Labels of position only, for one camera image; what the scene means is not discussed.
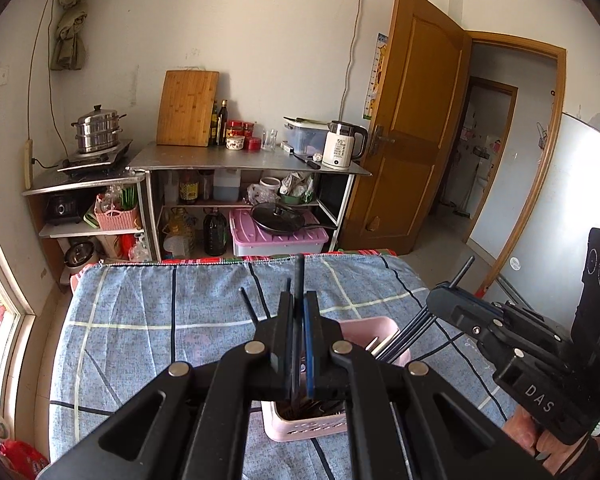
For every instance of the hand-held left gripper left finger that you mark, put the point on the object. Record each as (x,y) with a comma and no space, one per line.
(286,350)

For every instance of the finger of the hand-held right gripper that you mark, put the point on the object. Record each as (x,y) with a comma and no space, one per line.
(460,315)
(525,322)

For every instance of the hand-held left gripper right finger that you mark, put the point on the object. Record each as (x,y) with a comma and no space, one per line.
(311,350)

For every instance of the black plastic chopstick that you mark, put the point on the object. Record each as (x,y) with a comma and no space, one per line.
(300,275)
(249,305)
(464,267)

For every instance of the pink plastic chopstick basket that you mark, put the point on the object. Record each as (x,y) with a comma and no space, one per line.
(360,330)

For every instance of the set of black chopsticks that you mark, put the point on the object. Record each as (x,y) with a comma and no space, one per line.
(405,334)

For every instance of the person's right hand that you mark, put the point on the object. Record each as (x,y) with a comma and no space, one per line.
(540,435)

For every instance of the pink lidded storage box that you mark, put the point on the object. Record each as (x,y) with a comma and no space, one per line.
(245,240)

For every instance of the red plaid blanket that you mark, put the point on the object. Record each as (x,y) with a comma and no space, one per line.
(205,259)

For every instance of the white board panel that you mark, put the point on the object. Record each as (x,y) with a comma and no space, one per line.
(555,200)

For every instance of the black pan with glass lid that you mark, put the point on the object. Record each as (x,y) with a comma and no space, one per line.
(280,217)

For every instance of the blue checked bed sheet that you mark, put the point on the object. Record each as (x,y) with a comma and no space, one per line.
(155,310)

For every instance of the dark large oil bottle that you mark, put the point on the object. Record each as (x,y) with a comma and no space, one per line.
(215,232)

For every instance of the yellow cooking oil jug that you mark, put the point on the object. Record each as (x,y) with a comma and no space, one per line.
(180,232)

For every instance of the white lidded jar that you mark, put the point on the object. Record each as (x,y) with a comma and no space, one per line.
(269,189)

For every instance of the crumpled plastic bags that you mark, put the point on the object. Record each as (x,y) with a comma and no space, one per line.
(297,187)

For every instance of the inner brown doorway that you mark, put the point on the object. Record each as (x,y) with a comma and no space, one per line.
(480,150)

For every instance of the white plastic jug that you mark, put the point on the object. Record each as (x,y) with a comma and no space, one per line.
(226,185)

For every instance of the brown wooden door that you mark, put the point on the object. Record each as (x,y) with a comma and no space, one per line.
(405,135)

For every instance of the brown soy sauce bottle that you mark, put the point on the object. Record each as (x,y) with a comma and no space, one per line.
(189,187)

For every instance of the white electric kettle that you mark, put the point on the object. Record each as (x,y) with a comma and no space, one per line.
(342,145)

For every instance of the red round tin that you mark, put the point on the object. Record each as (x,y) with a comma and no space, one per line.
(253,144)

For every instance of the clear drinking glass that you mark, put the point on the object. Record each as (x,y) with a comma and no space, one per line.
(269,141)

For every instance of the clear water filter pitcher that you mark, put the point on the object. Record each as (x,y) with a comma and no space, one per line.
(305,137)

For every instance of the floral ceramic jar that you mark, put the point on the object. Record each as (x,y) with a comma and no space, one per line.
(235,142)

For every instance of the pink woven basket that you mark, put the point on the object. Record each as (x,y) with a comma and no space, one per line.
(117,216)

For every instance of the red lidded jars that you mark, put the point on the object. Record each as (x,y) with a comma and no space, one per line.
(240,128)

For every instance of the steel cooker pot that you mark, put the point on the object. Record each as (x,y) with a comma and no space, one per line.
(80,255)

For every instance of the slim green bottle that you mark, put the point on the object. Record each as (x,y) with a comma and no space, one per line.
(213,125)

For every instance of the bamboo cutting board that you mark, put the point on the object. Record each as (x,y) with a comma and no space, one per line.
(187,107)

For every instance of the small steel shelf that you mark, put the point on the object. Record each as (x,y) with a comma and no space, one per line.
(80,185)

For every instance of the black induction cooker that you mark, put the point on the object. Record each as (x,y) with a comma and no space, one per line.
(92,162)

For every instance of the red plastic bag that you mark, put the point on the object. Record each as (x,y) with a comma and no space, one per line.
(22,460)

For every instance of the steel steamer pot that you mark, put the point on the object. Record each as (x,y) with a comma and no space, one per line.
(98,130)

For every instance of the beige power strip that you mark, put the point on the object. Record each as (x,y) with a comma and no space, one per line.
(27,162)

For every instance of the brown wooden door frame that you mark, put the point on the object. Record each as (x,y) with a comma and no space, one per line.
(545,160)

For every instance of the wall shelf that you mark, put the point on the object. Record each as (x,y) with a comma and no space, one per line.
(220,160)

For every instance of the wall calendar poster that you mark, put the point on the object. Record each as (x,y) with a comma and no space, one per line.
(376,75)

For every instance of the window with white frame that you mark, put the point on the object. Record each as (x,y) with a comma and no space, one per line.
(2,285)

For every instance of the white wall socket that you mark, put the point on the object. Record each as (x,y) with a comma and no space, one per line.
(2,76)

